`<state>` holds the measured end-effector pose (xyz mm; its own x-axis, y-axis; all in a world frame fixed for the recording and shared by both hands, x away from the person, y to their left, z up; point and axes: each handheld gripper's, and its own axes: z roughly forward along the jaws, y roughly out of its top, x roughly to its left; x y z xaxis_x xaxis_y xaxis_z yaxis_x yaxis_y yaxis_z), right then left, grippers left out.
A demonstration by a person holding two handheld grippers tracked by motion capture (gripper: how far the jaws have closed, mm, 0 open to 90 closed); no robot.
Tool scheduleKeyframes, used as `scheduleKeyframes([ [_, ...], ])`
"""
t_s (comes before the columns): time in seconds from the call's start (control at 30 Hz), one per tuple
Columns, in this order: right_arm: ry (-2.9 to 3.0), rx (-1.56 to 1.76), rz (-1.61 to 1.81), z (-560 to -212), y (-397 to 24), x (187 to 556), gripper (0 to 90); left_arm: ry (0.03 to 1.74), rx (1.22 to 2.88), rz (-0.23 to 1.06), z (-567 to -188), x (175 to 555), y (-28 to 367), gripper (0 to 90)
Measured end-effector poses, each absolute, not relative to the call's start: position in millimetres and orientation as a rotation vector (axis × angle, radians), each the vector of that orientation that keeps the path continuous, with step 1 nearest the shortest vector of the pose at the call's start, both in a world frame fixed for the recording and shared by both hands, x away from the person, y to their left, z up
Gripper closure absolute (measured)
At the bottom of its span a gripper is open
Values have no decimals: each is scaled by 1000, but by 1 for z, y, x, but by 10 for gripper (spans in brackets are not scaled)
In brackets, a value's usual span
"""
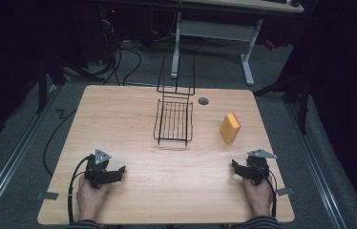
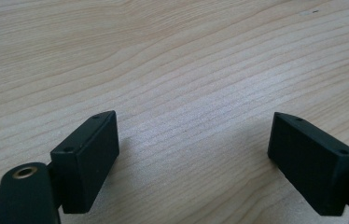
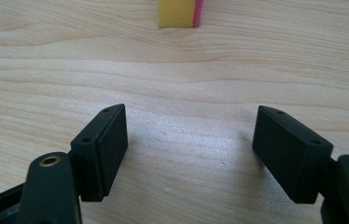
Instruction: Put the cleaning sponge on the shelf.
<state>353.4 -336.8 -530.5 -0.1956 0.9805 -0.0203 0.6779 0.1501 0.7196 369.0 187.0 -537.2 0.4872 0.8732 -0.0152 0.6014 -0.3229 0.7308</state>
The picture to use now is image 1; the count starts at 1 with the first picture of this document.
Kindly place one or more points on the grey tape piece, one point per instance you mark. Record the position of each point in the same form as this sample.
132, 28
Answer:
48, 195
285, 191

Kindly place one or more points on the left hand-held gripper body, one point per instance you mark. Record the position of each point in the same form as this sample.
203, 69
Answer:
96, 165

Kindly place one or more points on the metal floor rail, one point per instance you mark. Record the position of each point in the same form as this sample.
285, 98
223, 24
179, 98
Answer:
11, 162
319, 165

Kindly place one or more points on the white-legged desk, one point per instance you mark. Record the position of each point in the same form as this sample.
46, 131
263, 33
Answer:
214, 30

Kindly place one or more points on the yellow sponge with red side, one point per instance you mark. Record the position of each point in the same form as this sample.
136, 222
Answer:
229, 128

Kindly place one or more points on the black metal stand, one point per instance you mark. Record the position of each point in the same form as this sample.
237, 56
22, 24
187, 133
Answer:
300, 98
44, 86

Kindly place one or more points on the person's right hand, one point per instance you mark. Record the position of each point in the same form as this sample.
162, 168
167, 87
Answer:
259, 197

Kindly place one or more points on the person's left hand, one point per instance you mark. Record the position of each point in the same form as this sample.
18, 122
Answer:
90, 200

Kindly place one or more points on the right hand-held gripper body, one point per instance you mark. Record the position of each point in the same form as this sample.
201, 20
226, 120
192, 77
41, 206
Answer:
259, 167

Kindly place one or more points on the round grey table grommet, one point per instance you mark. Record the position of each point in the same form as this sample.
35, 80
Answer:
203, 101

